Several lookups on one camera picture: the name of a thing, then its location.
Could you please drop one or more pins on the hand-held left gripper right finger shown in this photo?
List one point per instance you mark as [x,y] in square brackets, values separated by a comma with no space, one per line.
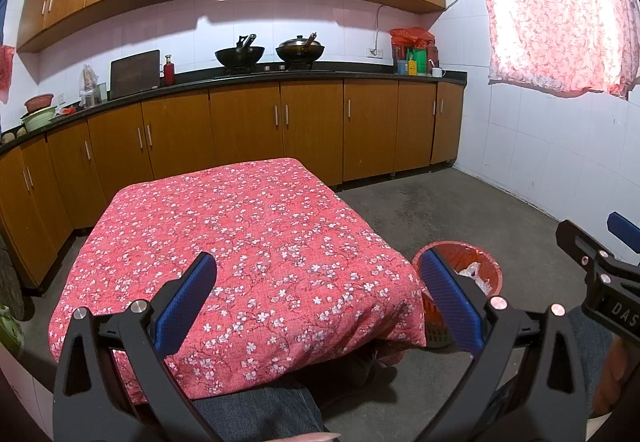
[450,302]

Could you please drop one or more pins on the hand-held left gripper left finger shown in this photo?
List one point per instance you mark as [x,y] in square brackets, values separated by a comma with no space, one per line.
[185,304]

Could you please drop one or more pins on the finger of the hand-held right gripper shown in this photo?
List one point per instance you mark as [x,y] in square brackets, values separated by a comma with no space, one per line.
[622,232]
[570,237]

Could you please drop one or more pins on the red plastic waste basket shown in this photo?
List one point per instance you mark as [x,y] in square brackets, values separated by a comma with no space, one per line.
[435,317]

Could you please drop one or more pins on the large bubble wrap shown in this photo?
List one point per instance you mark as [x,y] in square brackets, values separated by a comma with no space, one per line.
[472,274]

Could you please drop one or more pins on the person's right hand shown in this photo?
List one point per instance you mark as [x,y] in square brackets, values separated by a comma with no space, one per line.
[610,382]

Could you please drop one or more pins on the person's left hand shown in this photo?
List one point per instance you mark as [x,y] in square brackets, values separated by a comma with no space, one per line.
[310,437]

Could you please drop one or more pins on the person's right leg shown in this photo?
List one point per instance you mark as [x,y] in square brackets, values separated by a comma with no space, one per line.
[590,342]

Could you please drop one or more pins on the person's leg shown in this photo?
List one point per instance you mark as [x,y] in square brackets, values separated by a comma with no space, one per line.
[260,414]
[590,342]

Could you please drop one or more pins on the red floral blanket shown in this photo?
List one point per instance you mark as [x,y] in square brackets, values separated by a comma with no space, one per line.
[260,262]

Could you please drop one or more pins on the person's left leg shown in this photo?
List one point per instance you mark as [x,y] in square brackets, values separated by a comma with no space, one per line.
[260,414]

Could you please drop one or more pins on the round wooden board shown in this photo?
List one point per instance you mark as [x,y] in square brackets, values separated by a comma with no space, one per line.
[15,277]

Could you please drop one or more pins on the green patterned pot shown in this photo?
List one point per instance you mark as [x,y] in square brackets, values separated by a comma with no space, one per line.
[11,332]

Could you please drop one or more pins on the white mug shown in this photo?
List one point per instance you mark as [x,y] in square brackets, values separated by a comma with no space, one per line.
[437,72]

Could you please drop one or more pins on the wooden base cabinets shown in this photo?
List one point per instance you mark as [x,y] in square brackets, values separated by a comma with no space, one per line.
[310,131]

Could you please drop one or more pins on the black countertop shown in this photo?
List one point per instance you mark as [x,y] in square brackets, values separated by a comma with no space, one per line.
[200,79]

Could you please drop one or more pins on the pink floral curtain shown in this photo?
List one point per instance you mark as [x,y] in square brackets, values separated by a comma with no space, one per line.
[555,11]

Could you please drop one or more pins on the yellow box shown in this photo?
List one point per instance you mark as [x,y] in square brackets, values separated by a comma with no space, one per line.
[412,68]

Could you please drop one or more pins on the green packet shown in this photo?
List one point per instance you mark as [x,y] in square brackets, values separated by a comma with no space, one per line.
[420,60]

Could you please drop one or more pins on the red bottle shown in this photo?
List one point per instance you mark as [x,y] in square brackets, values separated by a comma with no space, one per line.
[169,72]

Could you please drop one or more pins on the dark cutting board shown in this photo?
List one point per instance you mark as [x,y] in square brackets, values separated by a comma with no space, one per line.
[135,74]

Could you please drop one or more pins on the clear bag with bottles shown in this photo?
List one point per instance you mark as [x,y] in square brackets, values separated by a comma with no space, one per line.
[91,86]

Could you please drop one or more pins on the blue cup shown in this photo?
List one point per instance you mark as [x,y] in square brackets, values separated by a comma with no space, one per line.
[402,67]

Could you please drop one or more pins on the red basin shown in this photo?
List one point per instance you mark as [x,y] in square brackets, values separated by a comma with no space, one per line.
[39,101]

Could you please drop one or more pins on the gas stove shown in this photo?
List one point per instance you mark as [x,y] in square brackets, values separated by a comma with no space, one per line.
[272,67]

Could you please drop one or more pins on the black wok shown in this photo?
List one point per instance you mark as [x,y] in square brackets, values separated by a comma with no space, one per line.
[240,55]

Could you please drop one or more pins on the red bag on jars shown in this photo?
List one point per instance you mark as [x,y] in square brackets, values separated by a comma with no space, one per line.
[412,36]

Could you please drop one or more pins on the wok with lid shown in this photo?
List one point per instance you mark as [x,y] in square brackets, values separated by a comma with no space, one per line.
[300,51]

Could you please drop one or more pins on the hanging red plastic bag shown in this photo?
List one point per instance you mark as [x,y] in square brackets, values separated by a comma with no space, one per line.
[6,71]

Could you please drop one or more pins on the pink cloth with blue edge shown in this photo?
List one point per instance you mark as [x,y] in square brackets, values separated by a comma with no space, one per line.
[5,11]

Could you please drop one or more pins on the wall socket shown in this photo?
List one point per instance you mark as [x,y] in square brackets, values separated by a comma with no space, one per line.
[375,52]

